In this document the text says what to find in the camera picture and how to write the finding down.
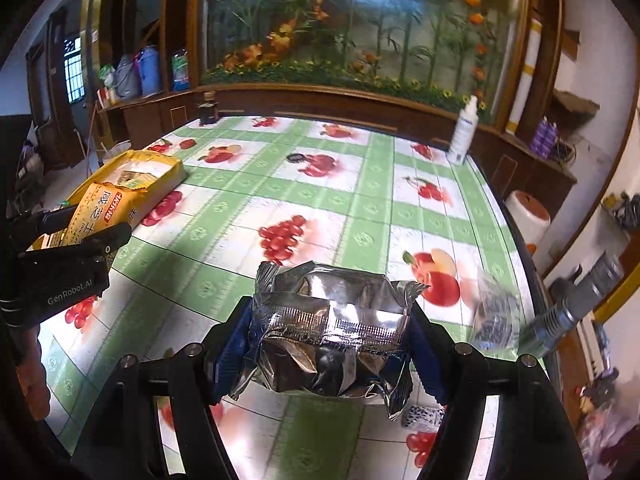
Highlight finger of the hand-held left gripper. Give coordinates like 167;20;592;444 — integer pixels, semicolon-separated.
17;222;133;272
7;205;81;236

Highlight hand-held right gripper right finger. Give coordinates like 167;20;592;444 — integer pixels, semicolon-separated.
400;305;591;480

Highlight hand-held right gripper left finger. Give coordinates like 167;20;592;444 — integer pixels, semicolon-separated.
70;297;256;480

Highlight orange cracker box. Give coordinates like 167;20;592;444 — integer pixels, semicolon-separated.
60;180;168;248

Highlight yellow-rimmed tray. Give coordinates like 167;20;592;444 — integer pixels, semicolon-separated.
30;149;188;251

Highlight silver foil snack packet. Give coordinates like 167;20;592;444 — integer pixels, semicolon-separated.
230;260;431;421

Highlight person's left hand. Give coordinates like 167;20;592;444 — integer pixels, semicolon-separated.
15;330;51;418

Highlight clear crinkled plastic packet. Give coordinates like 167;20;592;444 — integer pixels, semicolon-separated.
472;270;523;356

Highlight barred window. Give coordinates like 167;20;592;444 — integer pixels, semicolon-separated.
62;35;84;103

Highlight grey ribbed metal tube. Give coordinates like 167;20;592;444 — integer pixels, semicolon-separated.
525;252;626;356

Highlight grey bag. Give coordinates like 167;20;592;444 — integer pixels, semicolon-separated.
114;55;143;102

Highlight dark glass jar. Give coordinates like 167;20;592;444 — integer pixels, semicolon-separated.
198;92;220;127

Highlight white drum with orange top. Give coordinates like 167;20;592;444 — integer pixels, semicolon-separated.
502;190;551;256

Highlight blue thermos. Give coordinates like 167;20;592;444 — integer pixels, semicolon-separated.
137;46;162;97

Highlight fruit-print green tablecloth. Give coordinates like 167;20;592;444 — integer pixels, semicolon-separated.
37;115;541;480

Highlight blue green plastic bag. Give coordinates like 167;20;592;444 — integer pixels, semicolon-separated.
171;50;191;92

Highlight white spray bottle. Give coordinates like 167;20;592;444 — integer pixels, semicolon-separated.
446;95;478;166

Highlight purple bottles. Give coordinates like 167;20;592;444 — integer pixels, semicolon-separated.
529;116;560;160

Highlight brown wooden cabinet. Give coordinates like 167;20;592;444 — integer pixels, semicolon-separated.
80;0;578;211

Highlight white yellow paper roll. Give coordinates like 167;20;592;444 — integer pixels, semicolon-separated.
505;17;543;136

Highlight flower scene glass panel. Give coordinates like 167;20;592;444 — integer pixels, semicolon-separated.
200;0;523;111

